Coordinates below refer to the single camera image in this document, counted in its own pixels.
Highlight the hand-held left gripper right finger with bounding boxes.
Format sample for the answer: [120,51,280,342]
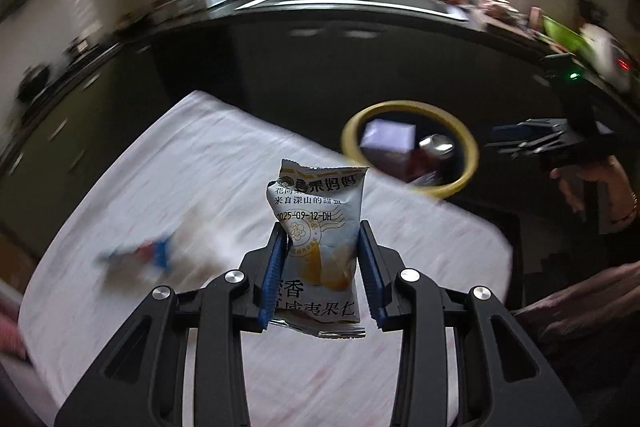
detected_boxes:
[357,219,583,427]

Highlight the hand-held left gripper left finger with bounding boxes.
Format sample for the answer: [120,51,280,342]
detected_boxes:
[54,221,291,427]

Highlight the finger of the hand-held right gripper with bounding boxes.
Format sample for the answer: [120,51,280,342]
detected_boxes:
[484,136,567,161]
[491,118,569,140]

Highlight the yellow rimmed trash bin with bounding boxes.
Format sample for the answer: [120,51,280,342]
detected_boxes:
[341,101,480,200]

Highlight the silver snack packet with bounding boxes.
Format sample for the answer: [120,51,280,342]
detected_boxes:
[265,158,370,339]

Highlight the crushed red soda can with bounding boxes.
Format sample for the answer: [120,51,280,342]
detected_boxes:
[407,133,458,178]

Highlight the navy blue box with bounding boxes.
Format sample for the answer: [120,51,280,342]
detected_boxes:
[360,119,417,154]

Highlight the person's right forearm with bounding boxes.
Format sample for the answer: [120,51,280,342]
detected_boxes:
[627,184,640,230]

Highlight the person's right hand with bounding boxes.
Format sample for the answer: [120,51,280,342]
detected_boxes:
[549,155,637,234]

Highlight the white kitchen appliance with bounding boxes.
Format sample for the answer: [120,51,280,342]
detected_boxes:
[581,23,639,94]

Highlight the green plastic basin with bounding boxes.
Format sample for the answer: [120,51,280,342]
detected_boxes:
[541,13,592,54]

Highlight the blue wrapper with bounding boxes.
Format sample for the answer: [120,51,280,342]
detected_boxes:
[97,234,174,271]

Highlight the white floral tablecloth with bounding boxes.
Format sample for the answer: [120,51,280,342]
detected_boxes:
[17,90,513,427]

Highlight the green kitchen cabinets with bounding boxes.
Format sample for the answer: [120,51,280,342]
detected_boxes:
[0,7,551,258]

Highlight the pink cloth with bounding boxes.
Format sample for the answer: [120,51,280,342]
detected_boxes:
[0,304,32,360]

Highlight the black wok with lid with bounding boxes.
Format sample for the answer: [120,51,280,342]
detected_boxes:
[16,66,52,102]

